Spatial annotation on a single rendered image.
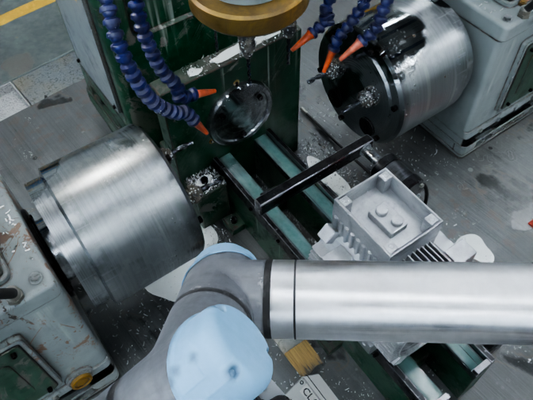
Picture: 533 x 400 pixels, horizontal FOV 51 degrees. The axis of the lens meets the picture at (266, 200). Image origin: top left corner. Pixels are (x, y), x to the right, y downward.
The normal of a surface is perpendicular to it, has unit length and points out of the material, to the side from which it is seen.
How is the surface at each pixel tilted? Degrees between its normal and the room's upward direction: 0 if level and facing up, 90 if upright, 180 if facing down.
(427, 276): 9
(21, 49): 0
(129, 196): 28
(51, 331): 89
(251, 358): 54
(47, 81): 0
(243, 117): 90
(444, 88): 77
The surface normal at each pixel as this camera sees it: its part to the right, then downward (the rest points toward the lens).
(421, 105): 0.56, 0.55
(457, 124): -0.82, 0.47
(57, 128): -0.02, -0.58
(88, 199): 0.14, -0.37
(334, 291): -0.07, -0.40
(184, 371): -0.43, -0.15
